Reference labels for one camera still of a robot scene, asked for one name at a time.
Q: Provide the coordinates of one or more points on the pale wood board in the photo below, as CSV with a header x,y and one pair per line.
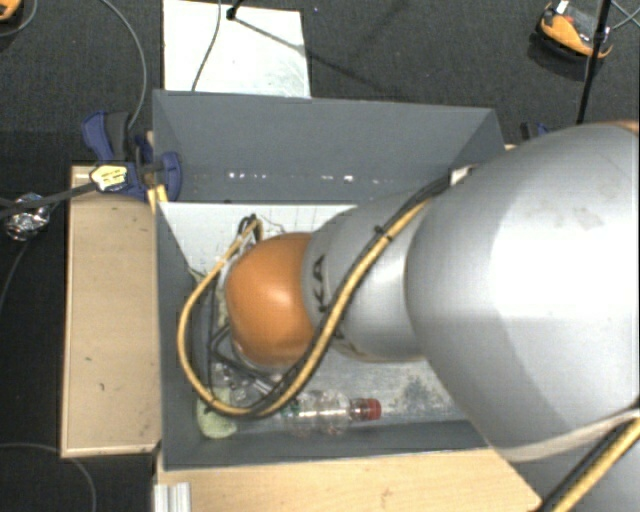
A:
x,y
112,310

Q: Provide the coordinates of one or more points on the grey metal bin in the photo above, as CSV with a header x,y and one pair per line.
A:
x,y
300,145

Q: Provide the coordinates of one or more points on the pale green sponge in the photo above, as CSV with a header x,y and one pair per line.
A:
x,y
216,426

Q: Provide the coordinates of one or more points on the clear plastic bottle red cap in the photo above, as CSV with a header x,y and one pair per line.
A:
x,y
325,415

